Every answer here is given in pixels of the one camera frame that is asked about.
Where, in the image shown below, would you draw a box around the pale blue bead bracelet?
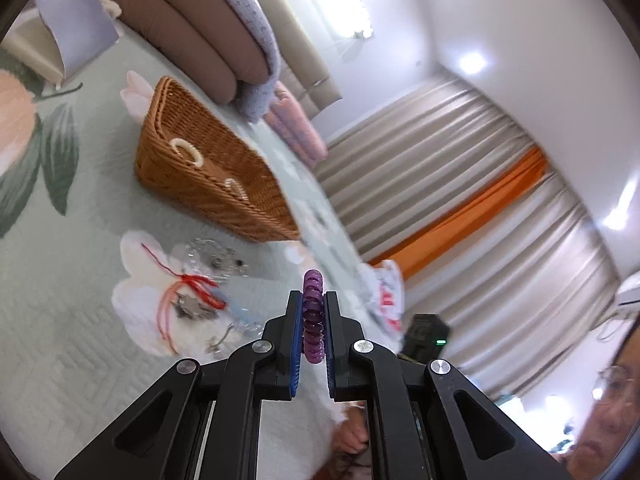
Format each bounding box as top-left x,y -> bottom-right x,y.
215,285 -> 264,337

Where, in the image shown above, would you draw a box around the ceiling light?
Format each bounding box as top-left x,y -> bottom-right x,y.
602,180 -> 639,232
459,51 -> 489,75

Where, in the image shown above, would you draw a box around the floral printed bed quilt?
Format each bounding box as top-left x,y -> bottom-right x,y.
0,7 -> 416,480

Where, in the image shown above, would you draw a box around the person's right hand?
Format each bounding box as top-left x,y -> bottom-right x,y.
336,404 -> 372,461

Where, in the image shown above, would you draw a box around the pink folded blanket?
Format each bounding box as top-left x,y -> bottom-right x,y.
262,80 -> 329,169

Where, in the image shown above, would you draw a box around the white patterned blanket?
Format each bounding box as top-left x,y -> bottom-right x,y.
190,0 -> 282,124

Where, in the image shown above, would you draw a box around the brown wicker basket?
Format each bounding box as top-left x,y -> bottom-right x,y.
134,76 -> 301,244

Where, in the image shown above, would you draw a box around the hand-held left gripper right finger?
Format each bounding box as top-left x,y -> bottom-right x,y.
324,290 -> 573,480

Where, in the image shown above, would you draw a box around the white air conditioner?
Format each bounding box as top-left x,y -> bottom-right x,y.
615,270 -> 640,311

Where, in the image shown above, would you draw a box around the silver star pendant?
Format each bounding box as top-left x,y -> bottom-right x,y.
172,295 -> 221,322

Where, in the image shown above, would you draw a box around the orange curtain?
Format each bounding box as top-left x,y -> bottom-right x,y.
367,145 -> 549,282

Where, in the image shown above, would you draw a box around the beige pleated curtain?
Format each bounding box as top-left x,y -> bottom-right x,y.
312,72 -> 627,402

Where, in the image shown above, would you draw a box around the lavender paper bag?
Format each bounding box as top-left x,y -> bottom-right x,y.
0,0 -> 124,92

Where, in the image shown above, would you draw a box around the beige padded headboard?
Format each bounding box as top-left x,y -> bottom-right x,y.
234,0 -> 344,120

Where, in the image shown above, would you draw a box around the white red-printed plastic bag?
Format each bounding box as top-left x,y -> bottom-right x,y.
359,259 -> 407,337

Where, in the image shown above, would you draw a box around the person's head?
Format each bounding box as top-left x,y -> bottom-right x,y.
567,320 -> 640,480

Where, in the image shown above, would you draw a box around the small silver earrings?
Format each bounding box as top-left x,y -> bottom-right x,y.
205,325 -> 237,357

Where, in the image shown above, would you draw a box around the red string bracelet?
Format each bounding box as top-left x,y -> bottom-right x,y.
141,242 -> 226,356

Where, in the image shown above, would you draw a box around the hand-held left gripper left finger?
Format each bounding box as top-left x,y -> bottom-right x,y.
54,290 -> 303,480

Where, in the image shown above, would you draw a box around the clear crystal bracelet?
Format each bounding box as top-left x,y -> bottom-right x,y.
172,237 -> 249,281

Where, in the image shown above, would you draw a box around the purple spiral hair tie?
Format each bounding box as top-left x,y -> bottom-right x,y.
302,269 -> 326,365

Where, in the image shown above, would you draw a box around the thin-rimmed glasses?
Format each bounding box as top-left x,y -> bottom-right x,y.
592,364 -> 640,407

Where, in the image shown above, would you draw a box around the brown long pillow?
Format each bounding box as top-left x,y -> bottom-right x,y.
92,0 -> 239,106
127,0 -> 271,84

